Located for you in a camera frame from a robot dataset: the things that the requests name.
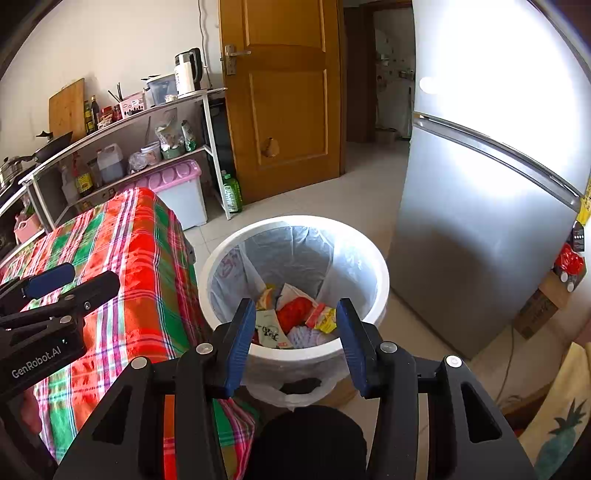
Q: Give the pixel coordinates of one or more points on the clear plastic lidded container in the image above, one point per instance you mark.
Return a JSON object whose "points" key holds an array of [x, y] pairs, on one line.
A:
{"points": [[161, 90]]}

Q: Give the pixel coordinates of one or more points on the white electric kettle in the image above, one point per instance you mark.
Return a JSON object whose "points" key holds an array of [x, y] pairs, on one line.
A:
{"points": [[184, 76]]}

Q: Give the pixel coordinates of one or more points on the clear plastic bin liner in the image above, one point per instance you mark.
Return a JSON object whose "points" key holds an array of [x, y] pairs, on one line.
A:
{"points": [[300, 254]]}

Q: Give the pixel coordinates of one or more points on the red snack packet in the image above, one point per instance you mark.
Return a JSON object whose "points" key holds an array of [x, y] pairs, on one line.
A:
{"points": [[295, 314]]}

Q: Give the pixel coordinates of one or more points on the wooden cutting board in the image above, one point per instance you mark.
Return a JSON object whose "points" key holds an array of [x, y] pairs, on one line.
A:
{"points": [[67, 110]]}

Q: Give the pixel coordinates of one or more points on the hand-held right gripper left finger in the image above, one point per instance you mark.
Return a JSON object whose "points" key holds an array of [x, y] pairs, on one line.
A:
{"points": [[242, 346]]}

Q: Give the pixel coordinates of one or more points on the white tub with blue lid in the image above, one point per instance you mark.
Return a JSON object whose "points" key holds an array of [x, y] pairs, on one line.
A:
{"points": [[151, 152]]}

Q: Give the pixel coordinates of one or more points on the clear plastic bag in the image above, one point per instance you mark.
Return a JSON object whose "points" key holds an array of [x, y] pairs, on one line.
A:
{"points": [[137, 162]]}

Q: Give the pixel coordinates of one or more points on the cardboard box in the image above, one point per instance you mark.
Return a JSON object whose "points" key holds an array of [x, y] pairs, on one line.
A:
{"points": [[538, 309]]}

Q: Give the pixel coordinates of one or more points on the steel pot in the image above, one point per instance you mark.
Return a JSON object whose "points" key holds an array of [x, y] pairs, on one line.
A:
{"points": [[11, 173]]}

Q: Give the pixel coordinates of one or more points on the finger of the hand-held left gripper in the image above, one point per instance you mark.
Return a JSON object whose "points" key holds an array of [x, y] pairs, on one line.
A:
{"points": [[92, 290], [48, 279]]}

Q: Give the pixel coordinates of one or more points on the chopsticks bundle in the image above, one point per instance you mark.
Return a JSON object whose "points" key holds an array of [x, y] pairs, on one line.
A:
{"points": [[117, 93]]}

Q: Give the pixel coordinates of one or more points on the green food packet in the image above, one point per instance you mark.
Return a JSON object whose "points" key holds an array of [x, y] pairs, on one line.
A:
{"points": [[188, 137]]}

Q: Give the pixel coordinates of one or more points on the storage box with pink lid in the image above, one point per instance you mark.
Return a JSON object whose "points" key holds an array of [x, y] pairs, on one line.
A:
{"points": [[184, 170]]}

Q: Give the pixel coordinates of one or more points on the black wok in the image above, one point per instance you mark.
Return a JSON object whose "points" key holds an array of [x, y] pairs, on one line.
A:
{"points": [[55, 145]]}

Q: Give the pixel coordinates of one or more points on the green plastic bottle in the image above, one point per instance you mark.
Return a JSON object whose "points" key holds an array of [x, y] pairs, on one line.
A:
{"points": [[232, 194]]}

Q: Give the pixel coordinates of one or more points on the dark liquid plastic jug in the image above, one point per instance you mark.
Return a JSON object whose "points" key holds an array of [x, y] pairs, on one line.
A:
{"points": [[111, 168]]}

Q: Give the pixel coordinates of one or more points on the pink utensil holder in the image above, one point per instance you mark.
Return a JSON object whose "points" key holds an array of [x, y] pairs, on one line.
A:
{"points": [[134, 104]]}

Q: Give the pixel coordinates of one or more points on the black round object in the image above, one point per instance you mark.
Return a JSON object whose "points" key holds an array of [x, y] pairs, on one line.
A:
{"points": [[314, 447]]}

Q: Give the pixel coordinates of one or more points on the red lidded jar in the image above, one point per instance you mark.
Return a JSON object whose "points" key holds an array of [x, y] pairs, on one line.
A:
{"points": [[106, 116], [117, 113]]}

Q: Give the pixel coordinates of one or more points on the pineapple print cloth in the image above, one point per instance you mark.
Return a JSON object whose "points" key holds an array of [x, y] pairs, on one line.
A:
{"points": [[558, 424]]}

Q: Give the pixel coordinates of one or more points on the wooden door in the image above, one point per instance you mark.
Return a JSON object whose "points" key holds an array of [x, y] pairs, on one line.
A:
{"points": [[286, 115]]}

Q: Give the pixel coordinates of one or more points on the white round trash bin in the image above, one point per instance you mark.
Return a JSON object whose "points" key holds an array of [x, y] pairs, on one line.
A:
{"points": [[295, 357]]}

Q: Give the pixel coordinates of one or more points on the white shelf rack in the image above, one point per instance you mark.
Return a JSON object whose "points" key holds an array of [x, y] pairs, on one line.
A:
{"points": [[134, 129]]}

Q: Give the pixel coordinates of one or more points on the red green plaid tablecloth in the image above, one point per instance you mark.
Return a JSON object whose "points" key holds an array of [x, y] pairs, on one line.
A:
{"points": [[138, 258]]}

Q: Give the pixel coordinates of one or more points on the yellow label oil bottle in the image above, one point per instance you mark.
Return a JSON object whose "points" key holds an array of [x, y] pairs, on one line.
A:
{"points": [[84, 182]]}

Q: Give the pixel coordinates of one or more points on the pink plastic basket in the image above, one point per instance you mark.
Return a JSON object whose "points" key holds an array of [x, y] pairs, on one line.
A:
{"points": [[27, 228]]}

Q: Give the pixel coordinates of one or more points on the white plastic bottle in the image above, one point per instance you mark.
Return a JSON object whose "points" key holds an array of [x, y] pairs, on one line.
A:
{"points": [[68, 187]]}

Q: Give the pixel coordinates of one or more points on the crumpled food bags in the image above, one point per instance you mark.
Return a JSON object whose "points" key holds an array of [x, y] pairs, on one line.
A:
{"points": [[167, 134]]}

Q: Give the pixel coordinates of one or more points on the brown glass jar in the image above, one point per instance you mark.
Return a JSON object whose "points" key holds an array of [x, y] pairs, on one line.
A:
{"points": [[94, 174]]}

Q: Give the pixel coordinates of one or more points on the red plastic bag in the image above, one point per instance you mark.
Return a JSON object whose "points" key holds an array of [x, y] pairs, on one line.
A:
{"points": [[570, 263]]}

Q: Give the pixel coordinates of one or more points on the metal bucket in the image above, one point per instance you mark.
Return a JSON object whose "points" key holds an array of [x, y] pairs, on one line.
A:
{"points": [[385, 137]]}

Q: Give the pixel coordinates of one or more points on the dark sauce bottle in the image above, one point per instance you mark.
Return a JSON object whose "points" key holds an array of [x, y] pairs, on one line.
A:
{"points": [[94, 115]]}

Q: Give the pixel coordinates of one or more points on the silver refrigerator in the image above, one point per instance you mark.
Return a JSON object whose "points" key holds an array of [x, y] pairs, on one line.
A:
{"points": [[461, 230]]}

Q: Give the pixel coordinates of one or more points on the green glass oil bottle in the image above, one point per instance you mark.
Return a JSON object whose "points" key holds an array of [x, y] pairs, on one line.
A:
{"points": [[87, 120]]}

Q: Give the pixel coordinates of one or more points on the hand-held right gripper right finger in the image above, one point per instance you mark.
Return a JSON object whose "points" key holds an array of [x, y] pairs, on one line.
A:
{"points": [[353, 350]]}

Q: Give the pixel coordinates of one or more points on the green bowl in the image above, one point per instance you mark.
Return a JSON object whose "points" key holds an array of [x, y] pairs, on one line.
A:
{"points": [[173, 153]]}

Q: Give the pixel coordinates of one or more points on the person's left hand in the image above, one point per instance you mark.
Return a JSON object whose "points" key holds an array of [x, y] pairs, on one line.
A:
{"points": [[34, 410]]}

